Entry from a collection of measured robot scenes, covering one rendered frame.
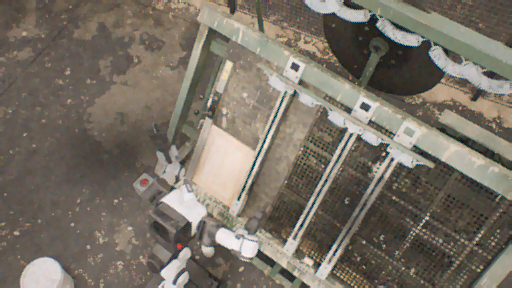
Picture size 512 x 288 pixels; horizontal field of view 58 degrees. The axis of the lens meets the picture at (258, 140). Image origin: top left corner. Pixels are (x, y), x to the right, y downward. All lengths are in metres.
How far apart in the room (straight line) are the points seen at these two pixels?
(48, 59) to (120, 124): 1.22
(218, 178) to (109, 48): 2.66
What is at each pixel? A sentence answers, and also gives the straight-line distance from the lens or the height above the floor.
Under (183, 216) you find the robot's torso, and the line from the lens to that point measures 2.73.
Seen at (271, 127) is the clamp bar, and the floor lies 1.49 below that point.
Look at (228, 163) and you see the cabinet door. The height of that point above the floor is 1.13.
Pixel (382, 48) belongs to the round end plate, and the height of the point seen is 1.87.
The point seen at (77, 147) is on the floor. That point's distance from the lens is 4.79.
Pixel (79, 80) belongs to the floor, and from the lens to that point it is 5.25.
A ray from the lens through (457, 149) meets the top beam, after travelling 2.49.
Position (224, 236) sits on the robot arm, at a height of 1.42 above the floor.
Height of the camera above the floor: 3.90
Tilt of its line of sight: 60 degrees down
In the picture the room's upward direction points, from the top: straight up
